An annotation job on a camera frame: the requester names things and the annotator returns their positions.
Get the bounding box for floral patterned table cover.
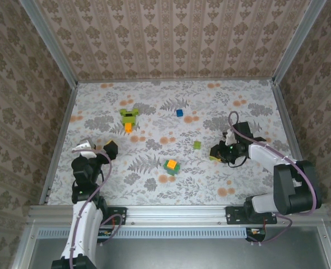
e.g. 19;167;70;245
45;80;309;207

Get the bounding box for thin aluminium edge strip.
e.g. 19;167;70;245
76;78;274;84

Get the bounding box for grey sheet metal panel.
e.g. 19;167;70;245
27;226;331;269

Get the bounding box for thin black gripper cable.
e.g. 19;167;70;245
227;155;249;169

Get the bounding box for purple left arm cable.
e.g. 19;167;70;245
68;150;125;269

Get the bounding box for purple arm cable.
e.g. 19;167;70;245
68;150;125;269
228;111;323;247

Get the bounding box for aluminium table side rail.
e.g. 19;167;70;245
39;82;79;205
270;80;317;205

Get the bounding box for small wired controller board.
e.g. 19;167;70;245
245;228;267;243
97;228;114;244

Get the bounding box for wide aluminium base rail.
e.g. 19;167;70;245
27;204;328;226

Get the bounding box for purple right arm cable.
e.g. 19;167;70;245
228;111;323;247

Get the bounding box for grey slotted cable duct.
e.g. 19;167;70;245
37;227;248;239

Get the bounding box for aluminium outer frame rail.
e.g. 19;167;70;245
11;221;40;269
316;224;331;269

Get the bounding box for aluminium frame post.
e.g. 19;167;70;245
271;0;328;85
18;0;79;87

